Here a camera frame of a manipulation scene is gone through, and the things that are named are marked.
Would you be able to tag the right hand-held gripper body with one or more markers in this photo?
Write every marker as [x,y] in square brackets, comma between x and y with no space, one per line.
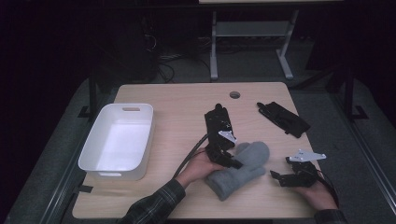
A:
[303,177]

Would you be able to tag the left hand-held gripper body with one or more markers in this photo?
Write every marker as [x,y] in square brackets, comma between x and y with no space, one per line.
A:
[218,152]

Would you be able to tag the plain grey mitten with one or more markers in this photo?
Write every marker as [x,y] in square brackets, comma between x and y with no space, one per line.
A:
[230,182]

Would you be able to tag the grey mitten with label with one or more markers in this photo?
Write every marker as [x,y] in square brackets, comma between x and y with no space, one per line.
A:
[255,154]

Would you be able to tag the person's left hand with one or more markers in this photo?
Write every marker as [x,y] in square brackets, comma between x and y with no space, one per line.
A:
[199,168]

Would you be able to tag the person's right hand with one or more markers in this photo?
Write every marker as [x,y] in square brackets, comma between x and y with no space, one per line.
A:
[320,196]

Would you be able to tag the black glove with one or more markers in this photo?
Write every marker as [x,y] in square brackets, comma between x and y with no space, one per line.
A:
[218,119]
[286,119]

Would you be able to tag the white plastic bin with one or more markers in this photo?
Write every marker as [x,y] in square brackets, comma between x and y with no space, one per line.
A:
[121,143]

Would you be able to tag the white metal stand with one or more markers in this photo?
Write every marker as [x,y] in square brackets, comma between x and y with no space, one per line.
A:
[249,29]

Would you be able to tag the black metal post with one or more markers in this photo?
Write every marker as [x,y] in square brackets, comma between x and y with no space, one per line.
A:
[92,93]

